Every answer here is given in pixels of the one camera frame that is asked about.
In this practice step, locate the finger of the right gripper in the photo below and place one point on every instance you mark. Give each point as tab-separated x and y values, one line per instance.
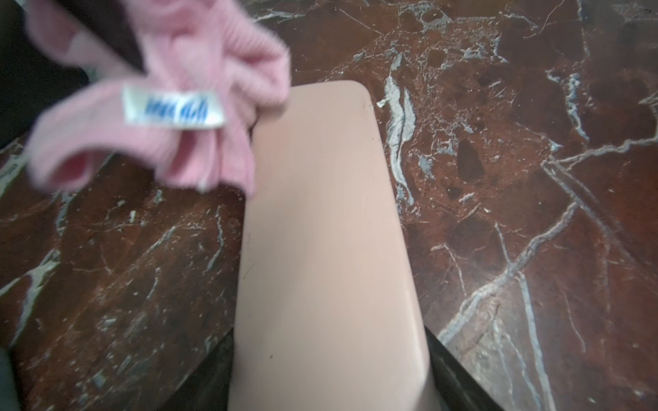
107	20

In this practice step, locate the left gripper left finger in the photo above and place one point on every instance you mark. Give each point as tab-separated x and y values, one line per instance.
207	388

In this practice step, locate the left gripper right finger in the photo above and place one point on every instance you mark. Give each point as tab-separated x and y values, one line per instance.
458	389

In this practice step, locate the pink cloth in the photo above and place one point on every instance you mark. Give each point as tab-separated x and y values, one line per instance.
209	70

